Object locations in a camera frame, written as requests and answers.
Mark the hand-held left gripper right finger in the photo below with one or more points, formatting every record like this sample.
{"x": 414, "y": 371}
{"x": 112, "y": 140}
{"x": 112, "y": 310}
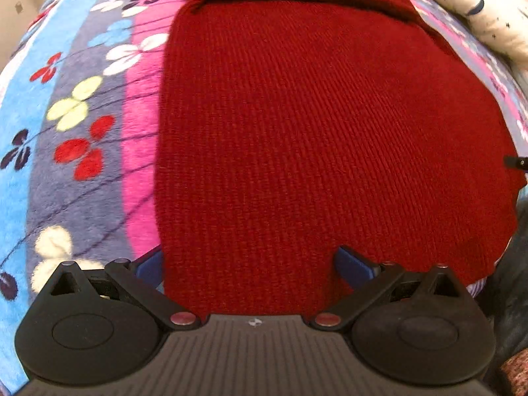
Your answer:
{"x": 350, "y": 266}

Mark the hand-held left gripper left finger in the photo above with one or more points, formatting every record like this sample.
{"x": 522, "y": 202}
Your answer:
{"x": 149, "y": 265}

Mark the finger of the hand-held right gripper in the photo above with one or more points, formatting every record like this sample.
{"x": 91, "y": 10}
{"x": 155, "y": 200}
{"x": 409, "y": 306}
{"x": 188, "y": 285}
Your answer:
{"x": 519, "y": 161}

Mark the red knit sweater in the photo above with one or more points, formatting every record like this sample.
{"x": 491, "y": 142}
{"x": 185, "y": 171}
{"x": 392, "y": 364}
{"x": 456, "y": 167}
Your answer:
{"x": 330, "y": 140}

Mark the dark cloth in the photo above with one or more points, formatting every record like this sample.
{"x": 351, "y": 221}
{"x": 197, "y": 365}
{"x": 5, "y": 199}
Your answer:
{"x": 511, "y": 309}

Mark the floral striped blanket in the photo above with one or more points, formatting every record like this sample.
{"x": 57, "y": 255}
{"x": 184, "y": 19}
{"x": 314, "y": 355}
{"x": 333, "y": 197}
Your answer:
{"x": 82, "y": 132}

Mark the star and moon print pillow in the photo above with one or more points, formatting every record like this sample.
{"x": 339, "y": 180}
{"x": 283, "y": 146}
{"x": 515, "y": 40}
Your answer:
{"x": 478, "y": 4}

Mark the orange patterned clothing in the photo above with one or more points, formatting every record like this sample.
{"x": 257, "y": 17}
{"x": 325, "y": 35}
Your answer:
{"x": 515, "y": 375}

